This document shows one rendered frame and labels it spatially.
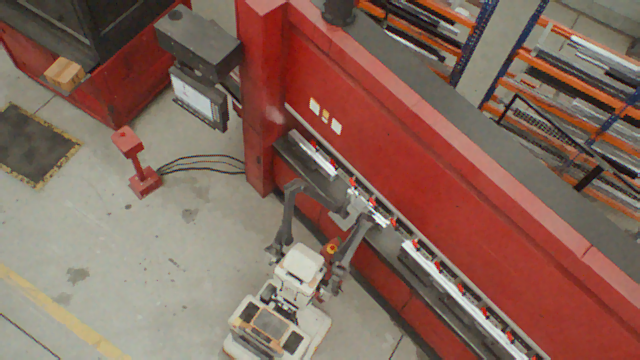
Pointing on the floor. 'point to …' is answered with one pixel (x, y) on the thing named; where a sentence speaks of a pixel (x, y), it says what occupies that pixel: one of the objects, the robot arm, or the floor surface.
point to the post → (591, 176)
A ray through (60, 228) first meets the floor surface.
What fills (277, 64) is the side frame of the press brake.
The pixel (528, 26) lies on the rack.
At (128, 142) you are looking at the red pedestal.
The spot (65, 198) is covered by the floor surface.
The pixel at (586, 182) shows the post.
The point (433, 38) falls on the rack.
